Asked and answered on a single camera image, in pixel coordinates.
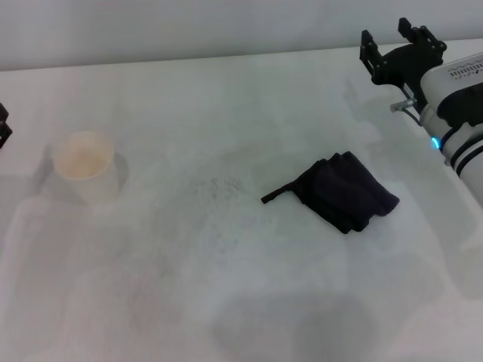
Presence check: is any grey cable with metal plug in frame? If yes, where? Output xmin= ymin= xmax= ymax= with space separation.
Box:
xmin=389 ymin=84 xmax=424 ymax=126

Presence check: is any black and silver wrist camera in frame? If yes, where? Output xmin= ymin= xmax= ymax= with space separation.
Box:
xmin=418 ymin=52 xmax=483 ymax=127

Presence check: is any white paper cup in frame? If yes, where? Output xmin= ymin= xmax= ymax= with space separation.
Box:
xmin=53 ymin=130 xmax=116 ymax=207

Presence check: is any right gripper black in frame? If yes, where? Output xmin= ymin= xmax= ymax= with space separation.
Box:
xmin=359 ymin=17 xmax=447 ymax=105

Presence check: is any dark purple rag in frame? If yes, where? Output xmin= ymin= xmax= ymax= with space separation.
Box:
xmin=260 ymin=151 xmax=401 ymax=235

